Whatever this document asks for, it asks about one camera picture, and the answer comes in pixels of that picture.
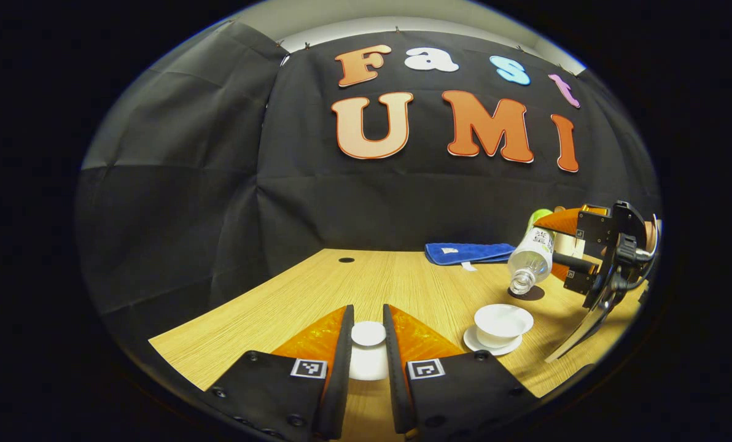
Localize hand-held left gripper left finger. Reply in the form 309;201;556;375
203;304;356;440

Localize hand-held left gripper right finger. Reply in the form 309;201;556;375
383;303;542;438

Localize clear water bottle white label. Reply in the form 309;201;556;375
507;209;557;296

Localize white teacup lid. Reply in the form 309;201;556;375
349;320;389;381

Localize white teacup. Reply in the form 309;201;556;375
474;303;534;349

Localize white saucer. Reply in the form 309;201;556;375
463;325;523;357

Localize blue towel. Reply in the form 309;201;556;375
425;242;517;271

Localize black backdrop cloth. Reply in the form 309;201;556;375
74;21;661;344

